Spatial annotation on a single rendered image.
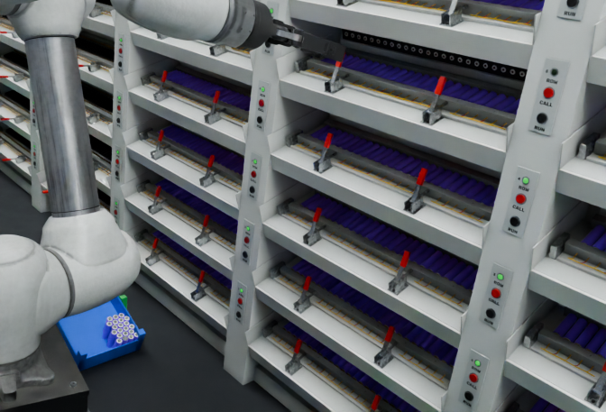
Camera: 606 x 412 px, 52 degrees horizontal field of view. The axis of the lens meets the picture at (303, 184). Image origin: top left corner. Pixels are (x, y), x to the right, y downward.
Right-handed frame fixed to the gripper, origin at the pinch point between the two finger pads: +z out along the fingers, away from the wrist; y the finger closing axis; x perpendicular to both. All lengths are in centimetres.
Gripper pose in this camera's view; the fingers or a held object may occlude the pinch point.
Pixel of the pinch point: (324, 48)
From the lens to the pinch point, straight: 114.4
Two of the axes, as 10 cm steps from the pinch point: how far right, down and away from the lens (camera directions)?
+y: 6.8, 3.3, -6.5
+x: 2.7, -9.4, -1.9
